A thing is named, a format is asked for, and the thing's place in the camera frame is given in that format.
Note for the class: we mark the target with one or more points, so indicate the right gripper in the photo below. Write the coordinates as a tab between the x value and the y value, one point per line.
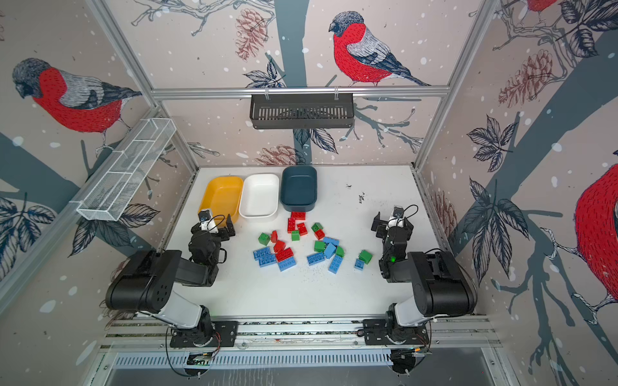
384	225

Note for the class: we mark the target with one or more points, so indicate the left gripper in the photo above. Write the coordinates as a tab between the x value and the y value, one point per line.
222	232

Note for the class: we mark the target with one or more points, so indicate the yellow plastic bin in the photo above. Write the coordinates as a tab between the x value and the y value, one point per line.
223	196

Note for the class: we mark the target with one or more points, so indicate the white plastic bin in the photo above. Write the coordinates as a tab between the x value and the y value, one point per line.
259	197

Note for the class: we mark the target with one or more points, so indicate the red lego long top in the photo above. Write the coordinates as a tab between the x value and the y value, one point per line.
291	225

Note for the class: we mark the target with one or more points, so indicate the blue long lego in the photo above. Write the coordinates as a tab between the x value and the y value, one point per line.
287	264
335	264

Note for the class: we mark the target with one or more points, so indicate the red lego square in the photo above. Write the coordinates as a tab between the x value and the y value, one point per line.
302	229

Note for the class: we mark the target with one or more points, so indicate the dark teal plastic bin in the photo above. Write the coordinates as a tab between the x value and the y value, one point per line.
298	191

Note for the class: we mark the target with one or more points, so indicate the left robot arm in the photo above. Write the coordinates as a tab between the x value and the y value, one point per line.
146	283

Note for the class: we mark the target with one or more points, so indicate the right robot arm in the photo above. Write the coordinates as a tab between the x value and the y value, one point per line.
439	287

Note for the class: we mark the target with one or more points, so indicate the small blue lego right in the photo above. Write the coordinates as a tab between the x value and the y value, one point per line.
359	264

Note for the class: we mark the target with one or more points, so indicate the small blue lego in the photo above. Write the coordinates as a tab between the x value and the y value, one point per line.
330	251
359	264

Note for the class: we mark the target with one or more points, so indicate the blue lego pair left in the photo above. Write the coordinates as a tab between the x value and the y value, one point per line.
264	257

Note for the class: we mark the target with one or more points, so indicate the small blue lego centre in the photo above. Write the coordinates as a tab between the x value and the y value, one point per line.
330	251

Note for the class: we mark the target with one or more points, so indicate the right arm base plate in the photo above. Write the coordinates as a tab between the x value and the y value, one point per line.
380	332

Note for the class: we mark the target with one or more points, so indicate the white mesh wall shelf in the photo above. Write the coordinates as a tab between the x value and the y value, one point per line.
112	193

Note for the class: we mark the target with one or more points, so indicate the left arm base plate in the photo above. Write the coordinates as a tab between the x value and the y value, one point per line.
213	334

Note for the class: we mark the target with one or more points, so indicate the aluminium front rail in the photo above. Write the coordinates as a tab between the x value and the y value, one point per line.
288	333

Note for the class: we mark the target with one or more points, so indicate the black hanging wire basket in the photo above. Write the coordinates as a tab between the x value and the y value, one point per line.
302	111

